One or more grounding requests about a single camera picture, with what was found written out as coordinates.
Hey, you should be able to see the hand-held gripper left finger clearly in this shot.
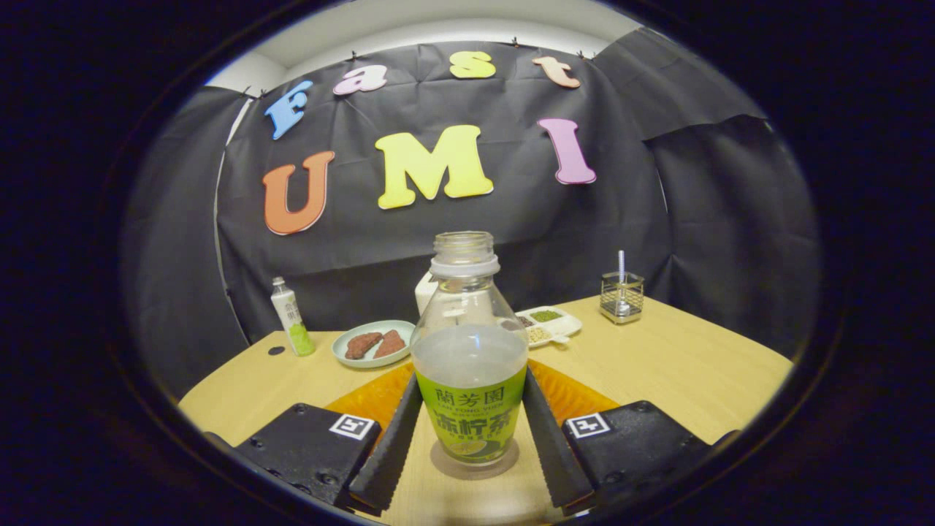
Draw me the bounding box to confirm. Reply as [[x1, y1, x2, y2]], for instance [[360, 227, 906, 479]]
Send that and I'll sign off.
[[235, 363, 424, 514]]

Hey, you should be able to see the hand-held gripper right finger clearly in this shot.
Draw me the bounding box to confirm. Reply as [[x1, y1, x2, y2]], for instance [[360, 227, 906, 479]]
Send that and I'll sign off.
[[522, 360, 713, 512]]

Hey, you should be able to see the round brown coaster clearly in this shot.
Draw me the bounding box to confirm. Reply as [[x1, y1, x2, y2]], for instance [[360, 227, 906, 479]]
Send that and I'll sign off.
[[430, 437, 521, 481]]

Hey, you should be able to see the clear juice bottle green label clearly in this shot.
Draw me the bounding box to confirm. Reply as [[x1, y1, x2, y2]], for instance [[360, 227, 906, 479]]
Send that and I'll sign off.
[[409, 231, 529, 466]]

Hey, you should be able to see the small white green bottle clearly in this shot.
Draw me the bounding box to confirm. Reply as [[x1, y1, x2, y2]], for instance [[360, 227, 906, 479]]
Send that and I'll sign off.
[[270, 277, 317, 357]]

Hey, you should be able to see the brown meat piece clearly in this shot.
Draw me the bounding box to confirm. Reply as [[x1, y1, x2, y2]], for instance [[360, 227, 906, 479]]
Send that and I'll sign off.
[[345, 332, 383, 361], [373, 329, 407, 359]]

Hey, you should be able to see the white divided tray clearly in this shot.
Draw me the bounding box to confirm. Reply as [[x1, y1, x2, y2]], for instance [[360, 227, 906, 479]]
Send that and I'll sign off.
[[504, 306, 584, 348]]

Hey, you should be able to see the pale green plate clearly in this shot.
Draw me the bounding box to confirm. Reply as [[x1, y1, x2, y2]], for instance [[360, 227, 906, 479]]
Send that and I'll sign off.
[[331, 319, 416, 369]]

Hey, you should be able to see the wooden table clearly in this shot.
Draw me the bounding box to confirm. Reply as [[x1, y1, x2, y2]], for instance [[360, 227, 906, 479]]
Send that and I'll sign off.
[[178, 294, 795, 526]]

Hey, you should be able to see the cream toaster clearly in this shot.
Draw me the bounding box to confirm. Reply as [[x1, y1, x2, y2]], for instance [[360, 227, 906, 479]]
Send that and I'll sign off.
[[414, 272, 439, 316]]

